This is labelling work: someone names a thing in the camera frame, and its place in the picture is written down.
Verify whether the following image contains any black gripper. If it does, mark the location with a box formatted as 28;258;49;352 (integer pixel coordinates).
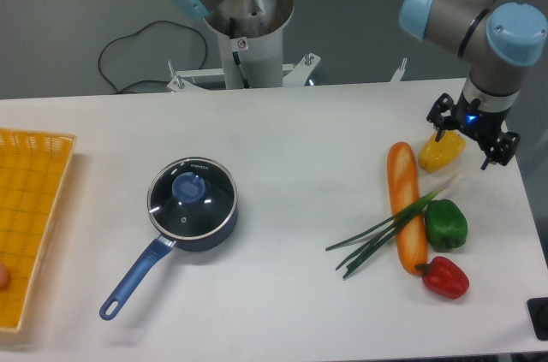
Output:
426;93;521;170

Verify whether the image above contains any glass lid blue knob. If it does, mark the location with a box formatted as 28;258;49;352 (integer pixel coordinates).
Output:
147;157;238;241

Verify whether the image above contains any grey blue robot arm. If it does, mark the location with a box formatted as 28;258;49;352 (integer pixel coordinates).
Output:
171;0;547;165

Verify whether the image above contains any yellow bell pepper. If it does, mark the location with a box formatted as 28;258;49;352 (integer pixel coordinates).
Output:
418;131;466;173

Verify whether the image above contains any orange baguette bread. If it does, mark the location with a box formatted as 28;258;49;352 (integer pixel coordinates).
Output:
386;141;429;276

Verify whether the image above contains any green bell pepper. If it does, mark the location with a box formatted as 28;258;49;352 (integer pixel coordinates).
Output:
425;199;468;251

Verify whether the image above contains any green spring onion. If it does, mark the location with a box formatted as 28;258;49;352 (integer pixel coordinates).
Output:
325;175;459;279

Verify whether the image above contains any red bell pepper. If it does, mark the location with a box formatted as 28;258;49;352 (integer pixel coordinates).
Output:
415;256;469;300

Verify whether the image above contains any black device at table edge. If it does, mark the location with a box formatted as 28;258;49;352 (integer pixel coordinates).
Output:
527;297;548;341

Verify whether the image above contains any yellow woven basket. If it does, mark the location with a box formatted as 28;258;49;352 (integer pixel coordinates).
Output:
1;128;77;333

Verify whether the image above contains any blue saucepan with handle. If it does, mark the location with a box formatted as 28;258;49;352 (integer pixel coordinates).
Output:
98;156;240;321

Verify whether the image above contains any black floor cable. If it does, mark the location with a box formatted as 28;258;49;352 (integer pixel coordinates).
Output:
98;20;209;95

